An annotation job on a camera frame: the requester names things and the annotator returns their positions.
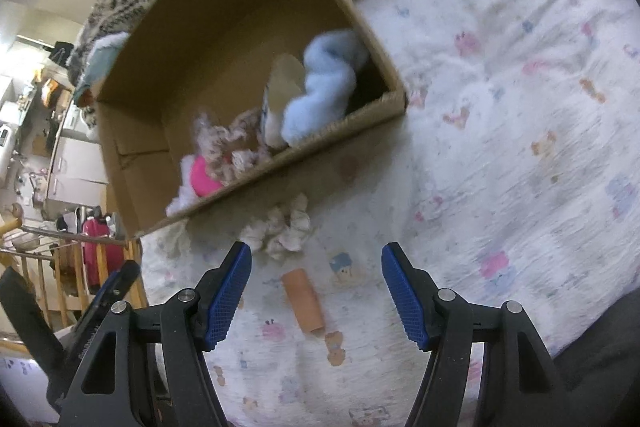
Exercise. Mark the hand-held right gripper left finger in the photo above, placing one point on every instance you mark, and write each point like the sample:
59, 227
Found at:
225, 302

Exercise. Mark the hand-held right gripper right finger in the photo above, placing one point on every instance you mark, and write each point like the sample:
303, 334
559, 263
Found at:
407, 302

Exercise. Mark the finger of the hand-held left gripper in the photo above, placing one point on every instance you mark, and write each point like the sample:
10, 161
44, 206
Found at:
117, 279
30, 317

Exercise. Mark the orange tube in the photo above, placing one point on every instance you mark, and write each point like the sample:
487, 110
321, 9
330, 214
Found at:
302, 302

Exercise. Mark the beige lace scrunchie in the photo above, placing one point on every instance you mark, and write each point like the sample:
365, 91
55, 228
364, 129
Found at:
285, 229
225, 142

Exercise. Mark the white fluffy cloth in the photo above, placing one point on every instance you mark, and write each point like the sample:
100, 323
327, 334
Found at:
177, 203

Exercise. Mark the pink rubber toy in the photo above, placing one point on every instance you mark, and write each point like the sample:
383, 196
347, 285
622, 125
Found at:
202, 179

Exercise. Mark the light blue fluffy scrunchie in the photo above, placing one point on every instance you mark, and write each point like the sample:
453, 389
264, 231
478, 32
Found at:
320, 92

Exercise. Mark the brown cardboard box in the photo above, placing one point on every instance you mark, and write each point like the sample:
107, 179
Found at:
200, 47

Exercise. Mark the red suitcase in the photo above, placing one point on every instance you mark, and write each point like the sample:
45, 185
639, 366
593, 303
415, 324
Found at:
97, 247

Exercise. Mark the wooden rack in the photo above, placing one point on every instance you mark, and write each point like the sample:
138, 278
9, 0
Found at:
50, 267

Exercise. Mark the white cabinet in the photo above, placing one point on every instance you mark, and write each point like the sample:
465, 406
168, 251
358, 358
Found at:
75, 167

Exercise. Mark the dark grey cloth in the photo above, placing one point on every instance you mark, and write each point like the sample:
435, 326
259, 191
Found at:
600, 357

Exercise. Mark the teal cushion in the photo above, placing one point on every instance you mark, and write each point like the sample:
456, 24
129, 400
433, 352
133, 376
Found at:
102, 57

